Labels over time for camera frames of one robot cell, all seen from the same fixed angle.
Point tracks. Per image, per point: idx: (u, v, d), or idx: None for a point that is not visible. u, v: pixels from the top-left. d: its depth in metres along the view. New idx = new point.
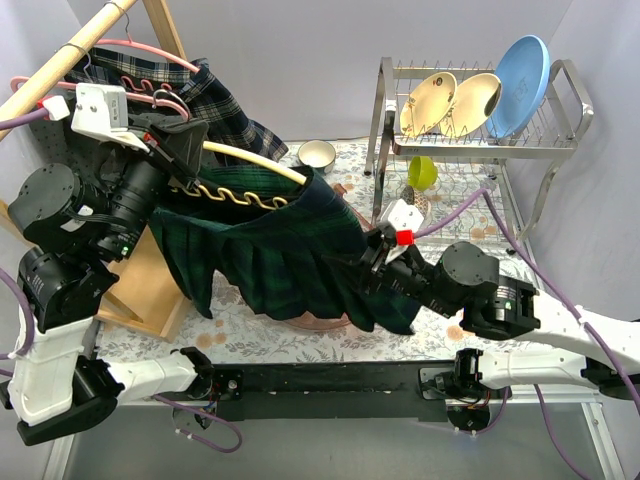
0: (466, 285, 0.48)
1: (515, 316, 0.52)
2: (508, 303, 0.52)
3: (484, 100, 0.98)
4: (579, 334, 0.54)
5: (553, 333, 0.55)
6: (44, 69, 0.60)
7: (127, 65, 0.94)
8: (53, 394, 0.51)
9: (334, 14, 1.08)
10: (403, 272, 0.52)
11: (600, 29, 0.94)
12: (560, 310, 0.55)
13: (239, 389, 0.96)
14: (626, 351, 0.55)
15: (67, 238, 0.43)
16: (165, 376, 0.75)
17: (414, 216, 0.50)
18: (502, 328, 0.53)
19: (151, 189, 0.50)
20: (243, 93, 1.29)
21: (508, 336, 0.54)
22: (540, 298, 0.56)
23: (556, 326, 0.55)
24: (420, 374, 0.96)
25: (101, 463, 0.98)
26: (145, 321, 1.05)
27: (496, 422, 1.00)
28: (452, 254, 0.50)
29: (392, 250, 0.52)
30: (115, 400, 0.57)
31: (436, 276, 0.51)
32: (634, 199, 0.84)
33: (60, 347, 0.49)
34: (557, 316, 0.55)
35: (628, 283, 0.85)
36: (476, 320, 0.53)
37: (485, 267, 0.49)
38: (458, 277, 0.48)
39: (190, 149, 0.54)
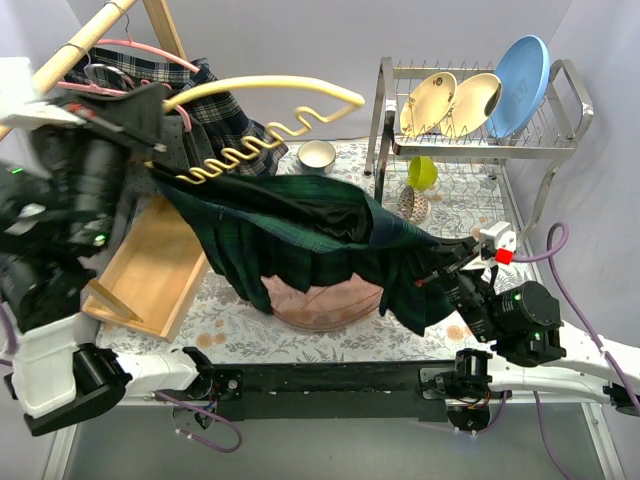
0: (541, 325, 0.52)
1: (543, 346, 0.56)
2: (537, 337, 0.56)
3: (484, 100, 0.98)
4: (600, 361, 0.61)
5: (577, 360, 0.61)
6: (45, 66, 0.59)
7: (127, 65, 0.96)
8: (54, 387, 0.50)
9: (335, 14, 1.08)
10: (468, 286, 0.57)
11: (600, 29, 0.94)
12: (586, 339, 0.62)
13: (239, 389, 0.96)
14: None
15: (19, 242, 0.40)
16: (169, 370, 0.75)
17: (513, 242, 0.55)
18: (532, 356, 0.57)
19: (111, 167, 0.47)
20: (244, 94, 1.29)
21: (536, 363, 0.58)
22: (567, 329, 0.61)
23: (581, 354, 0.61)
24: (420, 374, 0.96)
25: (102, 463, 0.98)
26: (145, 321, 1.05)
27: (496, 422, 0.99)
28: (529, 291, 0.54)
29: (476, 261, 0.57)
30: (122, 389, 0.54)
31: (511, 310, 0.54)
32: (634, 200, 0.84)
33: (48, 346, 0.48)
34: (581, 346, 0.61)
35: (629, 282, 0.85)
36: (518, 349, 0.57)
37: (552, 309, 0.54)
38: (536, 317, 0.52)
39: (142, 114, 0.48)
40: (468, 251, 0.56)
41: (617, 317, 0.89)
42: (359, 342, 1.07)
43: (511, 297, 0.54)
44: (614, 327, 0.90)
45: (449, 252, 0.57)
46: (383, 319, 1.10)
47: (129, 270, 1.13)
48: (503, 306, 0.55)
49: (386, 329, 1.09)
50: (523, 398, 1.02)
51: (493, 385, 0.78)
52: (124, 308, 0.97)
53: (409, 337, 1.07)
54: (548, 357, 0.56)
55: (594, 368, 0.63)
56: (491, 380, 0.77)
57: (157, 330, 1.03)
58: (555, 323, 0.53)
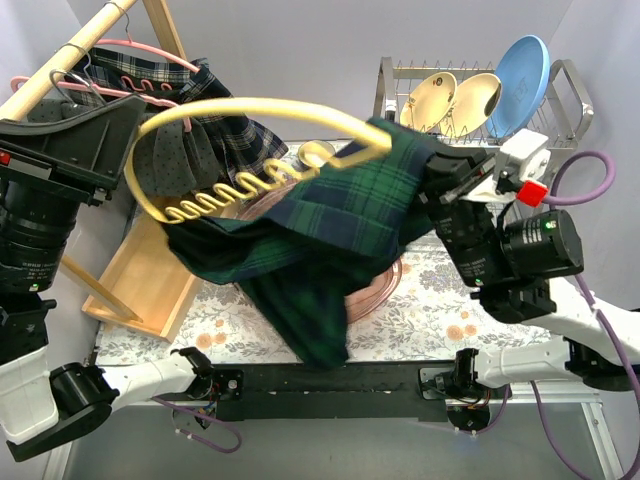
0: (569, 268, 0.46)
1: (534, 298, 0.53)
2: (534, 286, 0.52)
3: (484, 100, 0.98)
4: (591, 320, 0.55)
5: (568, 317, 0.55)
6: (44, 67, 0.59)
7: (127, 65, 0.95)
8: (33, 413, 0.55)
9: (335, 15, 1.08)
10: (467, 212, 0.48)
11: (600, 30, 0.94)
12: (575, 295, 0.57)
13: (238, 389, 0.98)
14: (631, 342, 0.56)
15: None
16: (163, 377, 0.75)
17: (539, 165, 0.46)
18: (521, 307, 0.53)
19: (45, 217, 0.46)
20: (244, 94, 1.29)
21: (521, 317, 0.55)
22: (558, 283, 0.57)
23: (571, 310, 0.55)
24: (420, 374, 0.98)
25: (102, 463, 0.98)
26: (146, 321, 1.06)
27: (496, 422, 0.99)
28: (565, 222, 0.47)
29: (489, 191, 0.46)
30: (106, 407, 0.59)
31: (538, 246, 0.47)
32: (633, 200, 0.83)
33: (17, 379, 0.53)
34: (572, 300, 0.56)
35: (628, 282, 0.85)
36: (512, 296, 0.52)
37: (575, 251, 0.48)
38: (570, 256, 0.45)
39: (103, 142, 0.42)
40: (475, 171, 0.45)
41: None
42: (359, 343, 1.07)
43: (539, 227, 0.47)
44: None
45: (447, 174, 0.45)
46: (383, 320, 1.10)
47: (129, 270, 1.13)
48: (526, 238, 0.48)
49: (386, 329, 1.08)
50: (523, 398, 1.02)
51: (480, 379, 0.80)
52: (124, 308, 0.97)
53: (409, 337, 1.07)
54: (536, 310, 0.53)
55: (585, 331, 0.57)
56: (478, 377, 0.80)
57: (157, 330, 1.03)
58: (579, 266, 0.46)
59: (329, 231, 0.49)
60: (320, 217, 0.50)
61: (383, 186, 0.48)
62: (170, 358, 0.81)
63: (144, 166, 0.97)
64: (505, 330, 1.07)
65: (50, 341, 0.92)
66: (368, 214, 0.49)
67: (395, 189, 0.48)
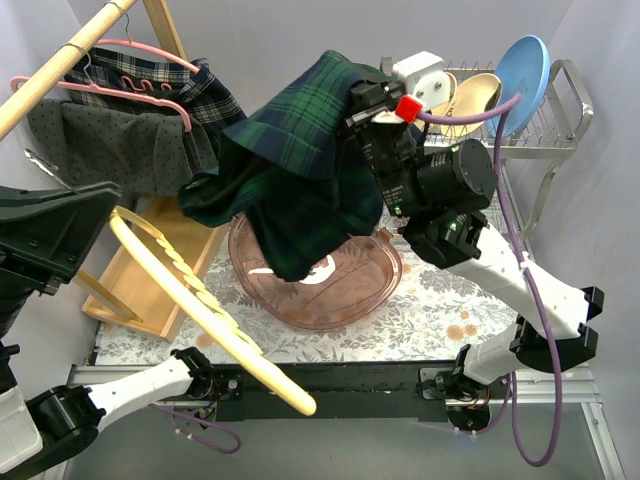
0: (470, 189, 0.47)
1: (458, 240, 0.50)
2: (454, 226, 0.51)
3: (484, 100, 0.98)
4: (517, 278, 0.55)
5: (492, 269, 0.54)
6: (44, 68, 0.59)
7: (127, 65, 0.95)
8: (15, 443, 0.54)
9: (336, 15, 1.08)
10: (385, 140, 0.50)
11: (600, 30, 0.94)
12: (506, 251, 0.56)
13: (239, 389, 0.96)
14: (558, 310, 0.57)
15: None
16: (156, 387, 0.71)
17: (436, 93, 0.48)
18: (442, 250, 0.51)
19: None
20: (244, 93, 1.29)
21: (446, 263, 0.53)
22: (489, 235, 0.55)
23: (496, 263, 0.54)
24: (420, 374, 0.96)
25: (102, 463, 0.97)
26: (146, 321, 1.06)
27: (496, 423, 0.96)
28: (469, 148, 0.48)
29: (386, 114, 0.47)
30: (94, 431, 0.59)
31: (443, 168, 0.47)
32: (633, 200, 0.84)
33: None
34: (501, 256, 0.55)
35: (629, 283, 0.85)
36: (429, 232, 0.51)
37: (488, 180, 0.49)
38: (467, 176, 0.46)
39: (67, 231, 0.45)
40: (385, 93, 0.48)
41: (616, 317, 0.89)
42: (359, 342, 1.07)
43: (445, 153, 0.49)
44: (615, 327, 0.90)
45: (360, 97, 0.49)
46: (382, 320, 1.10)
47: (129, 270, 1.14)
48: (433, 164, 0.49)
49: (386, 329, 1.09)
50: (530, 398, 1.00)
51: (468, 372, 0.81)
52: (123, 308, 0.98)
53: (409, 336, 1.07)
54: (458, 252, 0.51)
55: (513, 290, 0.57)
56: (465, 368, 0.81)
57: (157, 330, 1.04)
58: (483, 191, 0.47)
59: (259, 143, 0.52)
60: (256, 132, 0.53)
61: (315, 108, 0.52)
62: (164, 362, 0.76)
63: (144, 165, 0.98)
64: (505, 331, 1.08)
65: (49, 343, 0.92)
66: (297, 132, 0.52)
67: (323, 111, 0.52)
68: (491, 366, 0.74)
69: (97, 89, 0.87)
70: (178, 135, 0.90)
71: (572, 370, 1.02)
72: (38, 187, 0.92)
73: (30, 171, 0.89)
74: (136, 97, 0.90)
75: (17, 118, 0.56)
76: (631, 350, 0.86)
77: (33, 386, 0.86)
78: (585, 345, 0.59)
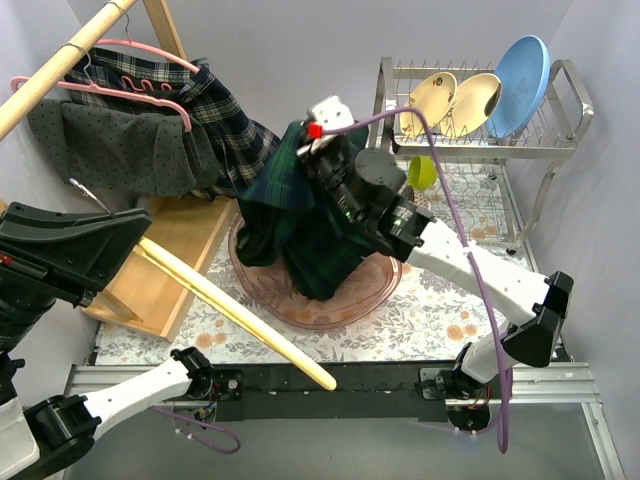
0: (367, 183, 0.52)
1: (401, 232, 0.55)
2: (399, 221, 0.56)
3: (484, 100, 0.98)
4: (461, 263, 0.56)
5: (436, 256, 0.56)
6: (43, 68, 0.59)
7: (127, 65, 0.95)
8: (13, 452, 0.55)
9: (336, 16, 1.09)
10: (326, 166, 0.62)
11: (600, 30, 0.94)
12: (453, 239, 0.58)
13: (238, 389, 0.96)
14: (507, 292, 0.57)
15: None
16: (153, 394, 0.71)
17: (340, 116, 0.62)
18: (391, 243, 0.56)
19: (18, 304, 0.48)
20: (244, 94, 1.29)
21: (399, 256, 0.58)
22: (435, 226, 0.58)
23: (439, 250, 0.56)
24: (420, 374, 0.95)
25: (102, 463, 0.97)
26: (145, 320, 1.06)
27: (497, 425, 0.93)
28: (368, 154, 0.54)
29: (316, 142, 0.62)
30: (90, 440, 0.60)
31: (351, 171, 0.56)
32: (633, 200, 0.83)
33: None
34: (446, 244, 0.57)
35: (629, 283, 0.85)
36: (370, 227, 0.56)
37: (393, 173, 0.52)
38: (362, 173, 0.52)
39: (103, 250, 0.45)
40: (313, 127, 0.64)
41: (616, 316, 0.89)
42: (359, 342, 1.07)
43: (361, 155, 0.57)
44: (614, 327, 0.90)
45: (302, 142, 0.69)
46: (383, 320, 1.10)
47: (129, 270, 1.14)
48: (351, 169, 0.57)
49: (386, 329, 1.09)
50: (529, 398, 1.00)
51: (464, 368, 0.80)
52: (123, 308, 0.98)
53: (409, 336, 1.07)
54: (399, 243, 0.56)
55: (463, 276, 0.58)
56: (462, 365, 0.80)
57: (157, 330, 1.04)
58: (381, 181, 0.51)
59: (255, 194, 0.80)
60: (255, 189, 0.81)
61: (281, 164, 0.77)
62: (161, 364, 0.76)
63: (144, 166, 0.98)
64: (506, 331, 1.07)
65: (50, 343, 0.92)
66: (273, 179, 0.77)
67: (289, 165, 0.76)
68: (487, 362, 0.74)
69: (97, 89, 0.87)
70: (178, 135, 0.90)
71: (572, 370, 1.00)
72: (38, 187, 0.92)
73: (31, 171, 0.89)
74: (136, 97, 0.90)
75: (18, 117, 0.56)
76: (631, 349, 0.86)
77: (34, 386, 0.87)
78: (539, 326, 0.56)
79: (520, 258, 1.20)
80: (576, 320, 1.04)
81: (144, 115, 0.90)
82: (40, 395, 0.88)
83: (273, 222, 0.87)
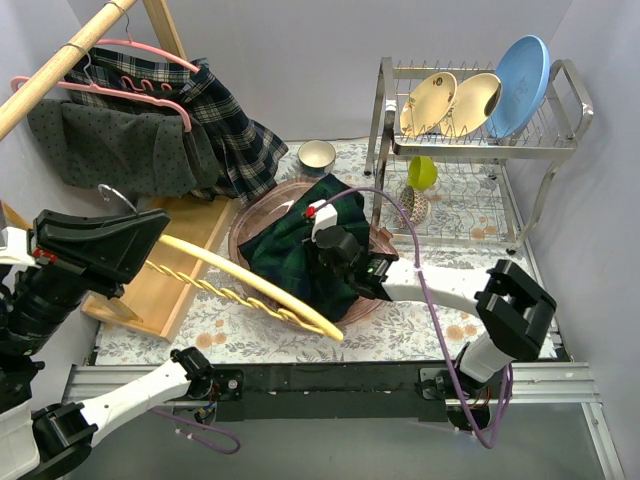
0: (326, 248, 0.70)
1: (374, 275, 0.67)
2: (371, 268, 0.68)
3: (484, 100, 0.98)
4: (414, 282, 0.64)
5: (398, 282, 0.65)
6: (42, 67, 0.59)
7: (127, 65, 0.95)
8: (14, 459, 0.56)
9: (336, 16, 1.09)
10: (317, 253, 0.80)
11: (600, 30, 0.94)
12: (409, 265, 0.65)
13: (239, 389, 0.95)
14: (455, 291, 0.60)
15: None
16: (150, 394, 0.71)
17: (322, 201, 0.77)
18: (370, 287, 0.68)
19: (55, 301, 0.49)
20: (244, 94, 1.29)
21: (384, 296, 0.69)
22: (398, 262, 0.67)
23: (400, 276, 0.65)
24: (419, 374, 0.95)
25: (102, 464, 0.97)
26: (145, 321, 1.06)
27: (499, 427, 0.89)
28: (328, 231, 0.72)
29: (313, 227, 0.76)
30: (87, 447, 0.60)
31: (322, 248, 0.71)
32: (633, 201, 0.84)
33: (3, 428, 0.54)
34: (404, 271, 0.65)
35: (628, 283, 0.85)
36: (351, 279, 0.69)
37: (340, 236, 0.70)
38: (322, 243, 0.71)
39: (131, 249, 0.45)
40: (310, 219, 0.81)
41: (616, 317, 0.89)
42: (359, 342, 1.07)
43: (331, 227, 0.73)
44: (613, 327, 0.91)
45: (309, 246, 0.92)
46: (383, 319, 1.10)
47: None
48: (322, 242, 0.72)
49: (386, 329, 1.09)
50: (528, 398, 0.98)
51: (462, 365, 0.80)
52: (123, 308, 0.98)
53: (409, 336, 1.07)
54: (377, 283, 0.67)
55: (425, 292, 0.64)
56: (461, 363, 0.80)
57: (157, 330, 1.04)
58: (333, 244, 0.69)
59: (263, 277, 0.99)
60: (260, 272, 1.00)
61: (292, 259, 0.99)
62: (160, 366, 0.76)
63: (145, 165, 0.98)
64: None
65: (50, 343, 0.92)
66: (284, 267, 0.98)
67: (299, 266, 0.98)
68: (487, 361, 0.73)
69: (97, 89, 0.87)
70: (178, 136, 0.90)
71: (572, 370, 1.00)
72: (39, 187, 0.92)
73: (31, 171, 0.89)
74: (136, 97, 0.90)
75: (17, 117, 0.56)
76: (631, 349, 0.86)
77: (34, 385, 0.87)
78: (482, 306, 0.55)
79: (520, 257, 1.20)
80: (576, 320, 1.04)
81: (144, 115, 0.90)
82: (40, 395, 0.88)
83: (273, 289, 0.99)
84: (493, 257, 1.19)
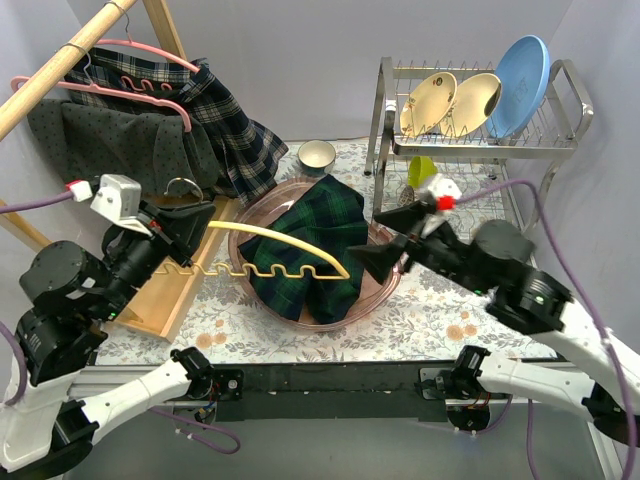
0: (493, 257, 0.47)
1: (543, 312, 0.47)
2: (540, 297, 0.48)
3: (484, 100, 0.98)
4: (599, 353, 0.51)
5: (574, 343, 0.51)
6: (43, 67, 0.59)
7: (127, 65, 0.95)
8: (34, 441, 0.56)
9: (336, 16, 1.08)
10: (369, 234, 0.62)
11: (600, 30, 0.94)
12: (592, 325, 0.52)
13: (239, 389, 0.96)
14: None
15: (66, 305, 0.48)
16: (151, 394, 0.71)
17: (452, 189, 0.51)
18: (523, 317, 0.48)
19: (146, 264, 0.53)
20: (244, 94, 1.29)
21: (526, 331, 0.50)
22: (574, 307, 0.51)
23: (579, 328, 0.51)
24: (420, 374, 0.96)
25: (102, 463, 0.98)
26: (146, 321, 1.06)
27: (497, 424, 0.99)
28: (489, 227, 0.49)
29: (431, 221, 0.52)
30: (87, 448, 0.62)
31: (468, 247, 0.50)
32: (634, 200, 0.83)
33: (47, 398, 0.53)
34: (585, 329, 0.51)
35: (629, 282, 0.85)
36: (499, 301, 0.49)
37: (516, 246, 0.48)
38: (487, 248, 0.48)
39: (195, 229, 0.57)
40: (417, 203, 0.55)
41: (616, 317, 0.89)
42: (359, 342, 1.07)
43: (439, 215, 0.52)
44: (613, 327, 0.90)
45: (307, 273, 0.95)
46: (383, 319, 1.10)
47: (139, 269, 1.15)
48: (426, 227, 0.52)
49: (386, 329, 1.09)
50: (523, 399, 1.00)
51: (481, 379, 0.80)
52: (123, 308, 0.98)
53: (409, 336, 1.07)
54: (541, 325, 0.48)
55: (594, 363, 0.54)
56: (481, 375, 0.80)
57: (157, 330, 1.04)
58: (509, 255, 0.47)
59: (262, 290, 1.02)
60: (261, 284, 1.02)
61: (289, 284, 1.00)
62: (160, 366, 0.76)
63: (144, 166, 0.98)
64: (505, 330, 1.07)
65: None
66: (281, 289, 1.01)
67: (296, 287, 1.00)
68: (527, 392, 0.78)
69: (97, 89, 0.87)
70: (178, 135, 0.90)
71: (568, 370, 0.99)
72: (38, 187, 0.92)
73: (31, 171, 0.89)
74: (136, 97, 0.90)
75: (17, 117, 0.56)
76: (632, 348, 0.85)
77: None
78: None
79: None
80: None
81: (143, 115, 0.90)
82: None
83: (274, 302, 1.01)
84: None
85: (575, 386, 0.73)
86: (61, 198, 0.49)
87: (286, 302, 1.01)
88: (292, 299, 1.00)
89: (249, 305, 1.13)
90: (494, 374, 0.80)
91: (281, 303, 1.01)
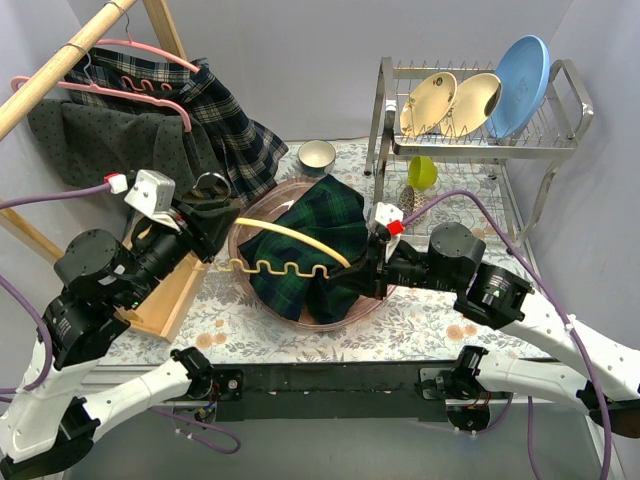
0: (445, 258, 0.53)
1: (501, 303, 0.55)
2: (498, 292, 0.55)
3: (484, 100, 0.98)
4: (563, 337, 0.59)
5: (538, 331, 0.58)
6: (43, 67, 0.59)
7: (127, 65, 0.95)
8: (41, 432, 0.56)
9: (335, 16, 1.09)
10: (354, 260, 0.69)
11: (600, 30, 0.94)
12: (554, 313, 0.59)
13: (239, 388, 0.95)
14: (611, 370, 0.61)
15: (98, 291, 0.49)
16: (151, 393, 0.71)
17: (395, 211, 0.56)
18: (485, 311, 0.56)
19: (170, 257, 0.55)
20: (244, 94, 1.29)
21: (491, 324, 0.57)
22: (533, 299, 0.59)
23: (542, 322, 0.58)
24: (420, 374, 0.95)
25: (102, 463, 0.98)
26: (145, 320, 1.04)
27: (497, 424, 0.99)
28: (443, 230, 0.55)
29: (388, 245, 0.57)
30: (86, 445, 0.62)
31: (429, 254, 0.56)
32: (633, 200, 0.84)
33: (60, 388, 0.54)
34: (546, 318, 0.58)
35: (628, 282, 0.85)
36: (462, 297, 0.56)
37: (465, 245, 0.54)
38: (439, 249, 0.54)
39: (220, 230, 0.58)
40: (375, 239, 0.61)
41: (616, 317, 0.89)
42: (359, 342, 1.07)
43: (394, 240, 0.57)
44: (612, 327, 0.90)
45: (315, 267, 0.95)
46: (383, 319, 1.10)
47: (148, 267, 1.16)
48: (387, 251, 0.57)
49: (386, 329, 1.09)
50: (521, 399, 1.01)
51: (480, 378, 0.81)
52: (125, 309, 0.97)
53: (409, 336, 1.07)
54: (503, 317, 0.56)
55: (566, 349, 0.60)
56: (478, 375, 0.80)
57: (157, 330, 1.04)
58: (461, 253, 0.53)
59: (262, 291, 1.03)
60: (260, 284, 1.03)
61: (290, 286, 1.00)
62: (161, 366, 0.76)
63: (144, 166, 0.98)
64: None
65: None
66: (281, 291, 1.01)
67: (296, 287, 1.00)
68: (524, 388, 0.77)
69: (97, 89, 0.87)
70: (178, 136, 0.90)
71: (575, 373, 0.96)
72: (38, 187, 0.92)
73: (30, 171, 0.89)
74: (136, 98, 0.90)
75: (17, 117, 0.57)
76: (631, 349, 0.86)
77: None
78: None
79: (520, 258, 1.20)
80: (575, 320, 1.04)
81: (143, 115, 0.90)
82: None
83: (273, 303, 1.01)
84: (493, 257, 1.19)
85: (571, 379, 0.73)
86: (101, 188, 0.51)
87: (286, 303, 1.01)
88: (292, 300, 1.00)
89: (249, 306, 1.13)
90: (491, 371, 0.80)
91: (280, 304, 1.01)
